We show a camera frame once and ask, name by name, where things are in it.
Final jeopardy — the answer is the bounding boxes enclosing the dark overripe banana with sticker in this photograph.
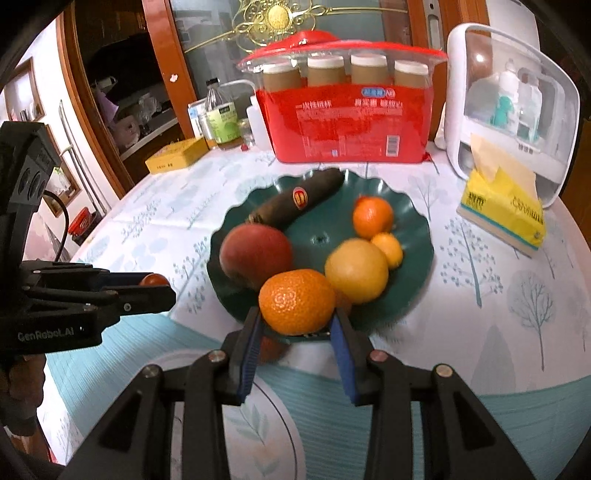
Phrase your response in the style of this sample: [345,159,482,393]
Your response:
[246,168,345,230]

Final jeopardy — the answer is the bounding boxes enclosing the black cable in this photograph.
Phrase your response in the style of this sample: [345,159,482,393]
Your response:
[42,188,70,264]

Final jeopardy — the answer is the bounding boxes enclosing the small red cherry tomato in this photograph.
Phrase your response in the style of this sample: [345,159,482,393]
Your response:
[139,273,169,286]

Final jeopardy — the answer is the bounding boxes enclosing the red paper cup package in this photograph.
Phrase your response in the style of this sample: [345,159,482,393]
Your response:
[238,31,448,164]

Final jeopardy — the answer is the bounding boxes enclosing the glass bottle green label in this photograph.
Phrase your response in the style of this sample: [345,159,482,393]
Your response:
[205,78,242,150]

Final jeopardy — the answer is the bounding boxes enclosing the small yellow kumquat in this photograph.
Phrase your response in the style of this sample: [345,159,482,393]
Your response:
[370,232,404,270]

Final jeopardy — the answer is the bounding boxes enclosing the yellow tin box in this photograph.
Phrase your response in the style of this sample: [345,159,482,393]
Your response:
[145,137,209,174]

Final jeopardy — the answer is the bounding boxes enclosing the dark green wavy fruit plate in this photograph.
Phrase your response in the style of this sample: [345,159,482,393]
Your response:
[206,169,435,333]

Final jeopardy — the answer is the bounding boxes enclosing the red apple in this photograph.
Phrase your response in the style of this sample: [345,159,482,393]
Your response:
[218,224,294,291]

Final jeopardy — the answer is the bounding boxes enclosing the white blue medicine box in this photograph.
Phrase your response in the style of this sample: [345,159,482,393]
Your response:
[187,99,205,137]

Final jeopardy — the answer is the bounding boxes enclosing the yellow tissue pack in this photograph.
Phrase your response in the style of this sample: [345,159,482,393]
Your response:
[457,136,546,257]

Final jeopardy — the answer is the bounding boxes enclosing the patterned teal white tablecloth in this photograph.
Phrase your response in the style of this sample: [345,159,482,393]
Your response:
[39,150,590,479]

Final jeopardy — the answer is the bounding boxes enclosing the orange tangerine on plate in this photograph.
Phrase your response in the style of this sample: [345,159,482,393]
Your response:
[353,196,394,240]

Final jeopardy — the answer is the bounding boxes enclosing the large orange tangerine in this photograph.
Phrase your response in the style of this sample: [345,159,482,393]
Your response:
[259,269,335,336]

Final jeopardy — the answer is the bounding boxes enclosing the small glass jar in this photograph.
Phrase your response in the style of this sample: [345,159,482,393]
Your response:
[238,118,256,148]

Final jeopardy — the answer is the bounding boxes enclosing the red lidded dark jar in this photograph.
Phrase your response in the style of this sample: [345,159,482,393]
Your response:
[68,207,102,246]

